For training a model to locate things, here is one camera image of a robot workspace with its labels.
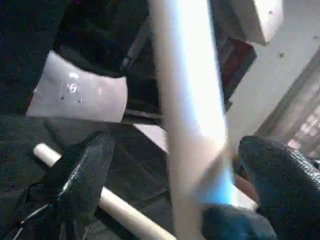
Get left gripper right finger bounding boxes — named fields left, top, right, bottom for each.
left=238, top=135, right=320, bottom=240

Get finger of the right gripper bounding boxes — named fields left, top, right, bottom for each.
left=200, top=202, right=277, bottom=240

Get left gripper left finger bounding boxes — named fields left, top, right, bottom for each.
left=0, top=131, right=117, bottom=240

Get white plastic table leg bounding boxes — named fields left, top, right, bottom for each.
left=33, top=142, right=177, bottom=240
left=149, top=0, right=237, bottom=240

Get vertical window blinds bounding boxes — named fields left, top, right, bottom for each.
left=260, top=50, right=320, bottom=161

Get white flat board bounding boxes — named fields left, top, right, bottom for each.
left=134, top=122, right=170, bottom=153

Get white boxy wall fixture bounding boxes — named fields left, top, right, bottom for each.
left=229, top=0, right=285, bottom=47

